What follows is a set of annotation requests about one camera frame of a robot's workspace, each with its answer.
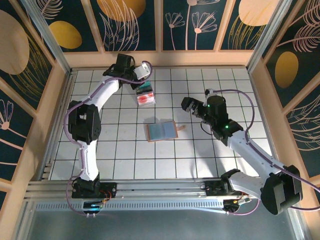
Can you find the black logo card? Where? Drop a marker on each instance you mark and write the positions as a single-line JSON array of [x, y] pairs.
[[145, 91]]

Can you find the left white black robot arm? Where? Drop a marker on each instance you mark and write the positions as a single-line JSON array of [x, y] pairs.
[[87, 160]]

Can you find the orange circle leaf art panel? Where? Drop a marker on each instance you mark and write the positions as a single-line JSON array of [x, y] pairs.
[[147, 25]]

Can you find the white red circles card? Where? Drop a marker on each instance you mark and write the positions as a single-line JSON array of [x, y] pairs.
[[145, 98]]

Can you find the aluminium side rail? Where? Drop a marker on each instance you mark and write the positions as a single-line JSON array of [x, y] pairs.
[[57, 125], [272, 140]]

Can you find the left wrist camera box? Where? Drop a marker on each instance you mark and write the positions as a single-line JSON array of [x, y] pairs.
[[141, 71]]

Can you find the aluminium frame post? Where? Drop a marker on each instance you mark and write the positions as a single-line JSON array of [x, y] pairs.
[[268, 37], [51, 41]]

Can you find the two flowers wall art panel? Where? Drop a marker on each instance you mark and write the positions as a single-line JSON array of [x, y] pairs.
[[210, 40]]

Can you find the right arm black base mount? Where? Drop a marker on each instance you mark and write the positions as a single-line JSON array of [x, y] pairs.
[[212, 188]]

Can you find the blue plastic card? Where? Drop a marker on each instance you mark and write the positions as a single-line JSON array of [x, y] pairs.
[[155, 132], [169, 130]]

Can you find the yellow oval wall art panel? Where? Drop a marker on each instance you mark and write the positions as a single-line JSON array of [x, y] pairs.
[[286, 70], [75, 15]]

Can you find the teal plastic card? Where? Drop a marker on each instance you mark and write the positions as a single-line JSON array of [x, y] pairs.
[[145, 85]]

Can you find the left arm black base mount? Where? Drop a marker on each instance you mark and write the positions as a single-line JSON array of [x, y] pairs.
[[110, 188]]

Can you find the pink leaf wall art panel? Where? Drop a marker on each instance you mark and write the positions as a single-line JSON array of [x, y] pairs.
[[307, 135]]

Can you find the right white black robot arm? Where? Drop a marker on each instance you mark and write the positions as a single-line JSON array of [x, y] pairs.
[[255, 155]]

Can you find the long aluminium base rail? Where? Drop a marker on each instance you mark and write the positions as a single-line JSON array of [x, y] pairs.
[[155, 190]]

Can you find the small controller board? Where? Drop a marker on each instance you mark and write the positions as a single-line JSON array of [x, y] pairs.
[[232, 203], [93, 205]]

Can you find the grey metal plate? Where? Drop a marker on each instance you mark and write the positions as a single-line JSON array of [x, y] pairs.
[[160, 227]]

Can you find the peach circle wall art panel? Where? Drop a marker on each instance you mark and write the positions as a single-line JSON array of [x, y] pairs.
[[15, 45], [233, 15]]

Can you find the clear box with red item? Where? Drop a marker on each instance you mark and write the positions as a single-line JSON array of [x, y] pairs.
[[146, 104]]

